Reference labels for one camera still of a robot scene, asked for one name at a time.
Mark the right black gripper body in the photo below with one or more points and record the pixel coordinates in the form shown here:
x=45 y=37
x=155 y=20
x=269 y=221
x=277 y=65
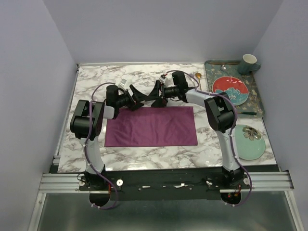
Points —
x=162 y=89

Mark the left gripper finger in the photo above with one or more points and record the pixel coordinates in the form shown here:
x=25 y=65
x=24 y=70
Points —
x=137 y=95
x=136 y=105

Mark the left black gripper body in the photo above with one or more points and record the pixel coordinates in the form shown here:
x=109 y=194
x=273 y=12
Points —
x=128 y=100

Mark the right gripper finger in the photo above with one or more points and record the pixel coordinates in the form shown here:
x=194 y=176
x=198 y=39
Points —
x=159 y=103
x=154 y=94

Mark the purple cloth napkin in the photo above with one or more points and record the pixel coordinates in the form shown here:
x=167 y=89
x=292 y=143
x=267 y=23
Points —
x=152 y=127

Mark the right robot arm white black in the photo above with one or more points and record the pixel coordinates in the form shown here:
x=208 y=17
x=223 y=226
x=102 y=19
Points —
x=221 y=116

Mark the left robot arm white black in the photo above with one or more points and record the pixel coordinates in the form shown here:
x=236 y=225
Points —
x=87 y=121

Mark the gold spoon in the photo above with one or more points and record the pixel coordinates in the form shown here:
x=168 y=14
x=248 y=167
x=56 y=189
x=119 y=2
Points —
x=198 y=76

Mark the gold knife on placemat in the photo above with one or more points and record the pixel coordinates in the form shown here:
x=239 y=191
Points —
x=223 y=63

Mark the silver spoon on placemat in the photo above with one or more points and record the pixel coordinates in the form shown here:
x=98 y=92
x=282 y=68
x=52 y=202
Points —
x=224 y=69

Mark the red and teal plate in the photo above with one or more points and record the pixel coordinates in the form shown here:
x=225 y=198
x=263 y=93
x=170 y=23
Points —
x=236 y=90

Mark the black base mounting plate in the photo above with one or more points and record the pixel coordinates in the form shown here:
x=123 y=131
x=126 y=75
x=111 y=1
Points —
x=211 y=183

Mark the dark teal mug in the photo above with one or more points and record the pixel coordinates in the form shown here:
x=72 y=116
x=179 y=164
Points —
x=248 y=64

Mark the floral teal placemat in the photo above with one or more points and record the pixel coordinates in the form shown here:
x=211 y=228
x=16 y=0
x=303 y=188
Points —
x=253 y=103

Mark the light green plate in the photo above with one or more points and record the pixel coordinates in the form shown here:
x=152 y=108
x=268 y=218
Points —
x=249 y=142

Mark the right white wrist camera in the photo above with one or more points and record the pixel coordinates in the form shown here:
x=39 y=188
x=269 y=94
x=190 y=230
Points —
x=163 y=79

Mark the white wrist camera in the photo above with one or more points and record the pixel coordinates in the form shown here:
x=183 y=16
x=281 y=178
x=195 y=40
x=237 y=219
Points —
x=123 y=84
x=163 y=79

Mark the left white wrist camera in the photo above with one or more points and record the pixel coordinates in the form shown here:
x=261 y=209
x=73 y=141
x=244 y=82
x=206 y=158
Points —
x=123 y=84

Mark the green handled knife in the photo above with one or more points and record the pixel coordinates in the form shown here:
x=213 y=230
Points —
x=247 y=113

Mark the aluminium frame rail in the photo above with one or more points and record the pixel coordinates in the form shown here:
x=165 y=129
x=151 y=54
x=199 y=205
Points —
x=61 y=206

